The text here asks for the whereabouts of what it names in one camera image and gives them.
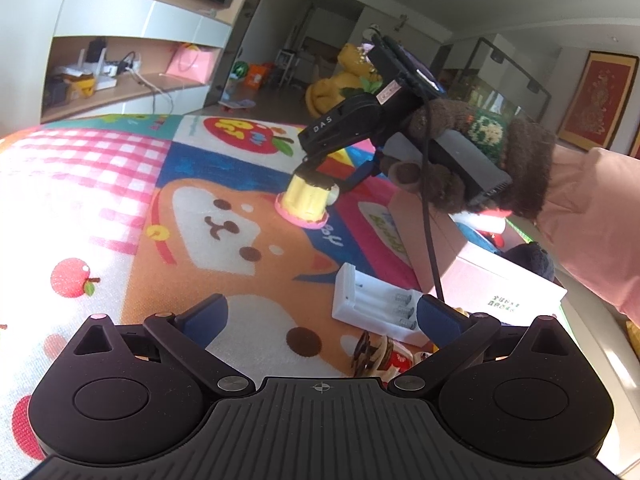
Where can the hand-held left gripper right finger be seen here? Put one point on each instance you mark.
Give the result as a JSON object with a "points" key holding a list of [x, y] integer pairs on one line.
{"points": [[440, 317]]}

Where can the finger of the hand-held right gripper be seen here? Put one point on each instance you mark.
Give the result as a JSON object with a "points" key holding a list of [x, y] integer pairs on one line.
{"points": [[325, 130], [357, 175]]}

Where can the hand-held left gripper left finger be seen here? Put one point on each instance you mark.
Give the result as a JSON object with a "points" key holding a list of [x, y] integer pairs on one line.
{"points": [[207, 317]]}

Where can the yellow pudding toy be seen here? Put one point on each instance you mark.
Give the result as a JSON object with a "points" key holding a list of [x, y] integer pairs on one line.
{"points": [[305, 200]]}

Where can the pink cardboard box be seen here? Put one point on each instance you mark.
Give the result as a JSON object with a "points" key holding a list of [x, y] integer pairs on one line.
{"points": [[500, 290]]}

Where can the white battery charger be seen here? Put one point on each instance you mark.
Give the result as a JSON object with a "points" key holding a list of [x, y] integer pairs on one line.
{"points": [[350, 295]]}

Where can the dark grey plush toy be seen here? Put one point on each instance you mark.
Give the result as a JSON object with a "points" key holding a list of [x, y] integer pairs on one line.
{"points": [[532, 260]]}

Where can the person's right forearm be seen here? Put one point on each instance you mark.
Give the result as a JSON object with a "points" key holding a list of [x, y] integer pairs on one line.
{"points": [[590, 220]]}

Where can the person's right hand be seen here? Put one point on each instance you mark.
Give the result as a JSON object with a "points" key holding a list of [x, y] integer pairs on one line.
{"points": [[525, 160]]}

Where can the large yellow plush toy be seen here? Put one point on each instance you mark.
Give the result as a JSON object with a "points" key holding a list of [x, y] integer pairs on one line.
{"points": [[330, 92]]}

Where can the small wooden wheeled toy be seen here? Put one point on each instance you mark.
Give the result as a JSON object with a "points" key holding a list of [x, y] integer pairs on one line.
{"points": [[372, 352]]}

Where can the black fish tank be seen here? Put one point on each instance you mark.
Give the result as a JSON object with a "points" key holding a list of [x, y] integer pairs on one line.
{"points": [[480, 85]]}

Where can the white stool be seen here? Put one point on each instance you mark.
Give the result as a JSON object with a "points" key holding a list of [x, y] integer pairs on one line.
{"points": [[287, 55]]}

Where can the orange paper bag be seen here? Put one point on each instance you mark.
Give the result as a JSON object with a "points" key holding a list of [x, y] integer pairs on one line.
{"points": [[257, 76]]}

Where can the green ball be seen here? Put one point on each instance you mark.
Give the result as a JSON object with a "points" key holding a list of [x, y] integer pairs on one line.
{"points": [[241, 69]]}

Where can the pink gift bag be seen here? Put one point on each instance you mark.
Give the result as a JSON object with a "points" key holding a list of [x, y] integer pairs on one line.
{"points": [[192, 62]]}

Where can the colourful cartoon play mat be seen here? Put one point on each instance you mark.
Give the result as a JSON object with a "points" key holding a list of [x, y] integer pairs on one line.
{"points": [[75, 185]]}

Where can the white power strip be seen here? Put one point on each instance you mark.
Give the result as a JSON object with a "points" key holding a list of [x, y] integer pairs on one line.
{"points": [[125, 66]]}

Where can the white router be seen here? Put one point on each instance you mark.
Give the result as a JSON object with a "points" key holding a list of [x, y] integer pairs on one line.
{"points": [[105, 81]]}

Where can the yellow cardboard box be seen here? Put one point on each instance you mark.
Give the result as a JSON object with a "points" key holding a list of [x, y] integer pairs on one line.
{"points": [[80, 87]]}

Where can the red framed wall painting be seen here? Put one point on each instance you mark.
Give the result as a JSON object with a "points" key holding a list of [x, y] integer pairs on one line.
{"points": [[600, 100]]}

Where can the white wall cabinet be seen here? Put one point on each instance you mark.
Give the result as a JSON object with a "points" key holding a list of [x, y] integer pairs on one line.
{"points": [[150, 20]]}

